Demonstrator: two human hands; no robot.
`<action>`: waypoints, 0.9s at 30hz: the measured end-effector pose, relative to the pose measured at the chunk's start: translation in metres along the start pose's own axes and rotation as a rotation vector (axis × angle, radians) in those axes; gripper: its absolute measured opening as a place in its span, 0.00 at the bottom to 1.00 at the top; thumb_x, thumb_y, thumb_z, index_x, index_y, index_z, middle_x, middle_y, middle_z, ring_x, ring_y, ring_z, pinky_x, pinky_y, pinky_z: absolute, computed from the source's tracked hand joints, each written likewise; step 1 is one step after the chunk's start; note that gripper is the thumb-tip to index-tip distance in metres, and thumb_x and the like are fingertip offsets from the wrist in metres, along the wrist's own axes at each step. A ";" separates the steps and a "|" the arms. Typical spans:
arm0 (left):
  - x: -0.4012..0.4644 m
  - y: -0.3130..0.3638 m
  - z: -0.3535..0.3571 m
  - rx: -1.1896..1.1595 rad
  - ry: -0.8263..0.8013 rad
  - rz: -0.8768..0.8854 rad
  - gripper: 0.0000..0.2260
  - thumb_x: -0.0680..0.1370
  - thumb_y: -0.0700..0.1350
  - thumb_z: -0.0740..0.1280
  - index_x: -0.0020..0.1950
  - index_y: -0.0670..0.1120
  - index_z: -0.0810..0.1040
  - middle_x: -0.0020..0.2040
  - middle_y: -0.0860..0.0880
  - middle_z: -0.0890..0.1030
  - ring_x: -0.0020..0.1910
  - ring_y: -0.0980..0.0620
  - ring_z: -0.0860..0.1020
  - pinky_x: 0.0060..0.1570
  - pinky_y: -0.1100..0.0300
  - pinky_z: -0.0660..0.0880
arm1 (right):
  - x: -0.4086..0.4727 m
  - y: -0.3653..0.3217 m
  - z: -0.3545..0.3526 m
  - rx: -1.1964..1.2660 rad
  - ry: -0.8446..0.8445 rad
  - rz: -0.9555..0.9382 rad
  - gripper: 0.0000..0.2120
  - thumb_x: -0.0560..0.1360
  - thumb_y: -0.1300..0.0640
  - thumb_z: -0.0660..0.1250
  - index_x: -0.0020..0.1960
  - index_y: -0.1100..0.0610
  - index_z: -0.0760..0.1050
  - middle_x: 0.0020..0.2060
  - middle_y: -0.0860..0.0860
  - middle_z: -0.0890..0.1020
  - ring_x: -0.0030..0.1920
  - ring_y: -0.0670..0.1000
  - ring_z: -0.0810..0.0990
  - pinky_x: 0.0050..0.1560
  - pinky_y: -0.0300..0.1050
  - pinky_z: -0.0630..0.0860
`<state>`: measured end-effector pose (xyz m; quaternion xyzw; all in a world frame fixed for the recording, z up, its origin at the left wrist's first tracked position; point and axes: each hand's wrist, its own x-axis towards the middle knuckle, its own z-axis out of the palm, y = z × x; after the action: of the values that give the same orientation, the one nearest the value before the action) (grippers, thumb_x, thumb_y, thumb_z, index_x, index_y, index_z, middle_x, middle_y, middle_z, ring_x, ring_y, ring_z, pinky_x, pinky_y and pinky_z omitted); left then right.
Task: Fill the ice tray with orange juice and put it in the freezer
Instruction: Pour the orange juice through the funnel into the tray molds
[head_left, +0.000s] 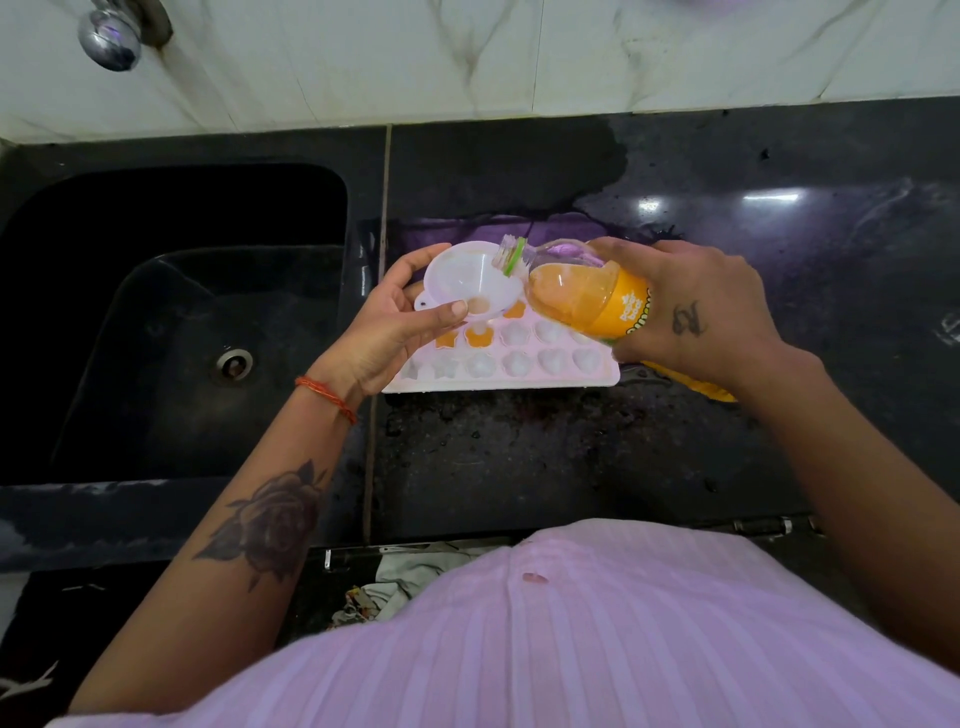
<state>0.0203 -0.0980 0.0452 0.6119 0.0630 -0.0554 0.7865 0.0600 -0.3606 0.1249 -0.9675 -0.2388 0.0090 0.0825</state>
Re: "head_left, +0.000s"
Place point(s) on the person's left hand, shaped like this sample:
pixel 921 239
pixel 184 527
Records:
pixel 375 337

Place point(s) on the person's right hand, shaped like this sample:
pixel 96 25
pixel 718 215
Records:
pixel 705 315

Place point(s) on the white plastic funnel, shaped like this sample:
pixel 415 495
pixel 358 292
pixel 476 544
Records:
pixel 461 277

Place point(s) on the orange juice bottle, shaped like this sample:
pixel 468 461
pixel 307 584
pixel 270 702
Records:
pixel 581 296

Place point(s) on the white ice cube tray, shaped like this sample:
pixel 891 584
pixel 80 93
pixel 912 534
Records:
pixel 517 364

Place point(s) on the person's left forearm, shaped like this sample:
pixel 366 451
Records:
pixel 217 585

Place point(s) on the person's right forearm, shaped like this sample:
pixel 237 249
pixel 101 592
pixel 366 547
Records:
pixel 877 480

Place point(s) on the chrome sink drain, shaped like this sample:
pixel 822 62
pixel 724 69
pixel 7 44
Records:
pixel 234 364

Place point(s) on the floral patterned cloth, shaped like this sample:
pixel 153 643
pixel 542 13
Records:
pixel 405 577

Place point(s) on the black stone sink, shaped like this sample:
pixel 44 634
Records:
pixel 112 375

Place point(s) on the pink striped shirt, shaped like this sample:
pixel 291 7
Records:
pixel 562 652

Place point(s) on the chrome wall tap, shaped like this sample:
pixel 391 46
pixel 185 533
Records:
pixel 112 37

